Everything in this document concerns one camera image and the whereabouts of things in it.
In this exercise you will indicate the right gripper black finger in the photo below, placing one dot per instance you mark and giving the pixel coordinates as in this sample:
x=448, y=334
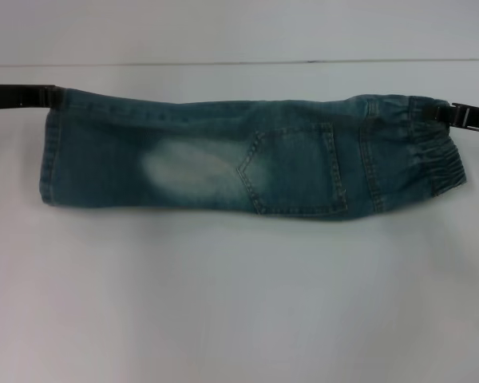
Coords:
x=475, y=123
x=475, y=113

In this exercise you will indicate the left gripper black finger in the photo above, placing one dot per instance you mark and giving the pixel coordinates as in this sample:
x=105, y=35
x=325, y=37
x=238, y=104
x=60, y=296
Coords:
x=54, y=93
x=54, y=103

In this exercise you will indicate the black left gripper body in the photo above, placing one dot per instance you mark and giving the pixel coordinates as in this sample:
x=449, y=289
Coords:
x=12, y=95

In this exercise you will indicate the blue denim shorts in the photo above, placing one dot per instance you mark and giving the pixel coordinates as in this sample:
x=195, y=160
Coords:
x=263, y=159

